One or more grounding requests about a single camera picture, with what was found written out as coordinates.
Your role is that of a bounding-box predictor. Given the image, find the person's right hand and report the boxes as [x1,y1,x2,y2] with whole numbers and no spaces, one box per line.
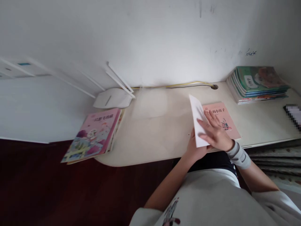
[197,115,235,152]

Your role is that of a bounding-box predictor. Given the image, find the person's left hand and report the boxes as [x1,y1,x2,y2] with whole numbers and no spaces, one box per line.
[187,134,212,163]

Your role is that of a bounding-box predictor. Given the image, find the white paper sheet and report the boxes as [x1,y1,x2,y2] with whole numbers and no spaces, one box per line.
[189,94,210,148]

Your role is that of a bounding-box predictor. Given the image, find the pink book with house drawing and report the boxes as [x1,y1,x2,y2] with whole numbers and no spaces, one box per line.
[202,102,242,143]

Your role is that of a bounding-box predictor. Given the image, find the person's body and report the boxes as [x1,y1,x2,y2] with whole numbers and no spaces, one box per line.
[129,167,301,226]

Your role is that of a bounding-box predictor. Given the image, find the patterned bedding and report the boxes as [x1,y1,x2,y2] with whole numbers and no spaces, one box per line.
[243,138,301,190]

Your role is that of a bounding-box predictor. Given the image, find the stack of green-topped books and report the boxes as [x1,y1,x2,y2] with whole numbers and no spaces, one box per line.
[226,66,291,105]

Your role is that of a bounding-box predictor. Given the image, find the black phone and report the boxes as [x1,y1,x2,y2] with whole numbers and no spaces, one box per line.
[283,104,301,135]

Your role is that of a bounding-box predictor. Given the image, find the white router with antennas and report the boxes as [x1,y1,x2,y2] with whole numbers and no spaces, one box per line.
[92,62,136,110]

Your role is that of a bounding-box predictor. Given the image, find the pile of pink picture books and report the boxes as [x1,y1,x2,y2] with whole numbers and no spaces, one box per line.
[60,107,125,165]

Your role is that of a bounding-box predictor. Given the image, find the black cable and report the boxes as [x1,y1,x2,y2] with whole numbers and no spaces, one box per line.
[164,84,213,89]

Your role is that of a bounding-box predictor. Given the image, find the yellow cable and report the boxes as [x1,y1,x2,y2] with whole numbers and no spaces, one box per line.
[131,81,211,90]

